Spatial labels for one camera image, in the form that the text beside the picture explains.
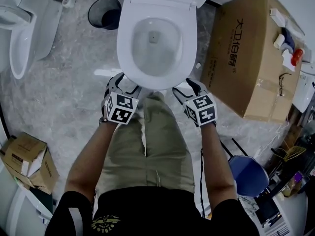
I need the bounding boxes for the black mesh waste bin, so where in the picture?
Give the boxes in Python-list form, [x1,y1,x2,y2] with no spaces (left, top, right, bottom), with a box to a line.
[88,0,123,31]

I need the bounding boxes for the central white toilet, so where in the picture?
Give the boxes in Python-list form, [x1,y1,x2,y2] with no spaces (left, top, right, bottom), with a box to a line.
[116,0,197,91]

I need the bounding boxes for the white rounded toilet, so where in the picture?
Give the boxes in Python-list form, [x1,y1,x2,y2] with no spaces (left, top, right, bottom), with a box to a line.
[123,0,197,83]

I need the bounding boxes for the cream paper roll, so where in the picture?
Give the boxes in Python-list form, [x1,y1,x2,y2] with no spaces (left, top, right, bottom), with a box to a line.
[274,34,286,49]

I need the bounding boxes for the yellow fly swatter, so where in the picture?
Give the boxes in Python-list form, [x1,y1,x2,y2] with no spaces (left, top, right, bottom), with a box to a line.
[283,145,307,162]

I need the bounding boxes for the dark blue cloth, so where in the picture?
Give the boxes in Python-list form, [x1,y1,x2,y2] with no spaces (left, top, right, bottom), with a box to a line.
[281,28,296,54]

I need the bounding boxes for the black metal rack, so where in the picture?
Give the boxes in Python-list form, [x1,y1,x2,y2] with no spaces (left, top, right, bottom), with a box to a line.
[267,121,315,206]

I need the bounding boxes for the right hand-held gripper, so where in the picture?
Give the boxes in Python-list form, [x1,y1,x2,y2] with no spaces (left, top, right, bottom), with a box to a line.
[172,78,219,128]

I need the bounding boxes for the small white carton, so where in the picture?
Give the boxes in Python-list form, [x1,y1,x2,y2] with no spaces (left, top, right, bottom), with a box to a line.
[270,8,286,27]

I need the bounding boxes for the white curved ceramic fixture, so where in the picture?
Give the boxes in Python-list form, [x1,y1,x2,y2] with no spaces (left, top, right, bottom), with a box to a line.
[4,188,54,236]

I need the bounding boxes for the white foam insert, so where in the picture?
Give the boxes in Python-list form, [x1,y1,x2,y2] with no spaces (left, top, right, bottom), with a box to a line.
[21,146,47,178]

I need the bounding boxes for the red bottle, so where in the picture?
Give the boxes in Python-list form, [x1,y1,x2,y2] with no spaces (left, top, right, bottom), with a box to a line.
[290,48,306,66]

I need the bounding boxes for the large closed cardboard box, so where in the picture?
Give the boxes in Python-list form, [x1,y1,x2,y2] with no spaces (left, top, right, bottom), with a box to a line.
[199,0,305,124]

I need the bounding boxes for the open torn cardboard box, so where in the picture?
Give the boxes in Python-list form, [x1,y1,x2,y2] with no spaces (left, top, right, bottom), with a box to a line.
[0,131,60,195]

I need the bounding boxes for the dark green bin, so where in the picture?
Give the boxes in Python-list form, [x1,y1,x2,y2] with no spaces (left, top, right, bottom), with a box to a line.
[31,187,54,215]

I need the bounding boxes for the person's left forearm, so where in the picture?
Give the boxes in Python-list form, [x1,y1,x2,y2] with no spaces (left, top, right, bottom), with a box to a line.
[64,121,123,201]

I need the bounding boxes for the white wrapped tube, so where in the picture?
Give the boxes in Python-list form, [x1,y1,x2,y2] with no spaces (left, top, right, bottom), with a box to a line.
[283,16,306,36]

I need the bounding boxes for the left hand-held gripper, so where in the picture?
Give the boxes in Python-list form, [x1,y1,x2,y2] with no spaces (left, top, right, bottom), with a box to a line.
[101,72,143,126]

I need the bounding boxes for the white toilet with tank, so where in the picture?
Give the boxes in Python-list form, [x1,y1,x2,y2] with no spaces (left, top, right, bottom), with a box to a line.
[0,0,63,80]

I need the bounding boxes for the white toilet with black panel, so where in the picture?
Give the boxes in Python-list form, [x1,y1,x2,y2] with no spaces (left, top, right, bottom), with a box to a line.
[292,61,315,113]

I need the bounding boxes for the black eyeglasses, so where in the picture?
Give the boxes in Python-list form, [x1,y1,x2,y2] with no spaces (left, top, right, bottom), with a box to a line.
[279,72,292,97]

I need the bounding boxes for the thin white cable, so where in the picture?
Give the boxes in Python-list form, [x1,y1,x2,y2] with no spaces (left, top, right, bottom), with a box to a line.
[255,114,290,162]

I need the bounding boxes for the person's right forearm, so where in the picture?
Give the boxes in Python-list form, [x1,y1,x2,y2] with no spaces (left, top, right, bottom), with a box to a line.
[200,123,239,212]

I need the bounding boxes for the blue folding chair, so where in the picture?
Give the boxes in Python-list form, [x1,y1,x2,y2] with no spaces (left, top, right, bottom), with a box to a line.
[220,139,270,198]

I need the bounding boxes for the person's black printed shirt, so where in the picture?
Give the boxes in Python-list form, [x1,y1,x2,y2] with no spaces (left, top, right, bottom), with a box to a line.
[46,185,260,236]

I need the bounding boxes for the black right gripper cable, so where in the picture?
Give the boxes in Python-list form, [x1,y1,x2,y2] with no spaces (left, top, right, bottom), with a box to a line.
[199,147,206,218]

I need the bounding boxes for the white tissue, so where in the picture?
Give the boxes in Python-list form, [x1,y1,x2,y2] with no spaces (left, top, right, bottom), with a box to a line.
[282,50,296,72]

